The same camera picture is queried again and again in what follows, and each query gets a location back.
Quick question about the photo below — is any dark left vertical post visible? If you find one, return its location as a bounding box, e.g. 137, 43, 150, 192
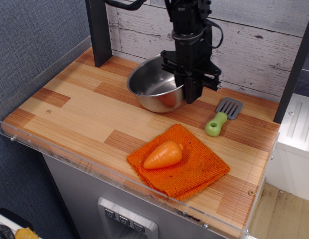
85, 0, 112, 67

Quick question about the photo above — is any stainless steel pot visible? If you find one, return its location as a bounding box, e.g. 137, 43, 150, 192
127, 55, 186, 113

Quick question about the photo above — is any orange knitted cloth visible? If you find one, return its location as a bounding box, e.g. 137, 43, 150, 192
127, 124, 230, 201

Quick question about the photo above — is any clear acrylic table guard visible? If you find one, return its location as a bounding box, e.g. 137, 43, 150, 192
0, 49, 279, 239

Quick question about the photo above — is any white toy sink unit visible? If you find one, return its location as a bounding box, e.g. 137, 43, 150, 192
265, 94, 309, 201

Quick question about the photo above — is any yellow crumpled object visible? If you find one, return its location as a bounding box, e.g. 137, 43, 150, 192
14, 228, 39, 239

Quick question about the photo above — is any dark vertical post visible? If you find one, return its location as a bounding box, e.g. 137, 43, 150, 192
85, 0, 112, 67
273, 0, 309, 123

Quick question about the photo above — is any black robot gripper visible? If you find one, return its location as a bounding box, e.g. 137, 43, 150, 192
160, 36, 221, 104

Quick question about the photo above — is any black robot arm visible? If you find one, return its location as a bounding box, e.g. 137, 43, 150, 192
160, 0, 221, 104

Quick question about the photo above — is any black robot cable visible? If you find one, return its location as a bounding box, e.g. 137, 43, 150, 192
104, 0, 224, 49

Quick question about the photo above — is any grey spatula with green handle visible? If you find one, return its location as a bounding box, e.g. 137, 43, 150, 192
205, 97, 243, 136

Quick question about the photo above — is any orange plastic toy carrot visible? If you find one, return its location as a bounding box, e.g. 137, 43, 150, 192
143, 140, 183, 170

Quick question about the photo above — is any grey toy fridge cabinet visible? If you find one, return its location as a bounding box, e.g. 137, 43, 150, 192
44, 153, 240, 239

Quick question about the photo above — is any dark right vertical post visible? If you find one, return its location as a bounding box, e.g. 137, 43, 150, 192
273, 0, 309, 123

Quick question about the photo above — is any black ribbed hose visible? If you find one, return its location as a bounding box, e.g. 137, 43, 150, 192
0, 224, 15, 239

